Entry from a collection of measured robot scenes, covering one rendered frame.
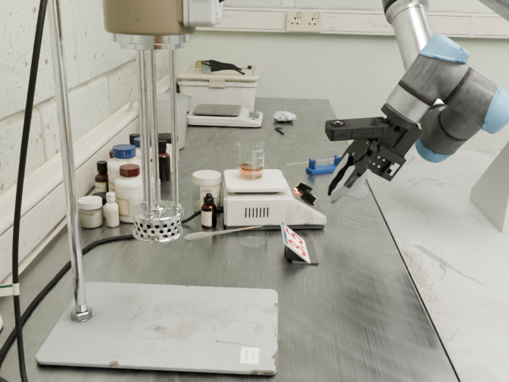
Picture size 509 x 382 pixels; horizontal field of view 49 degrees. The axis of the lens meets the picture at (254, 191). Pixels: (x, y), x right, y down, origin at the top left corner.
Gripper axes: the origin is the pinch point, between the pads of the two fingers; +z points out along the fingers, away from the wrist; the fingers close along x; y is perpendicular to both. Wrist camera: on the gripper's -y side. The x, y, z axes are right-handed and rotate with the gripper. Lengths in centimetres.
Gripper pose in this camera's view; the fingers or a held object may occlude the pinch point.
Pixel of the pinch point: (330, 192)
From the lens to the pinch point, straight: 112.0
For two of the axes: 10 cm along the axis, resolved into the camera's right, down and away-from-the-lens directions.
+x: -0.6, -4.8, 8.8
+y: 8.6, 4.2, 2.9
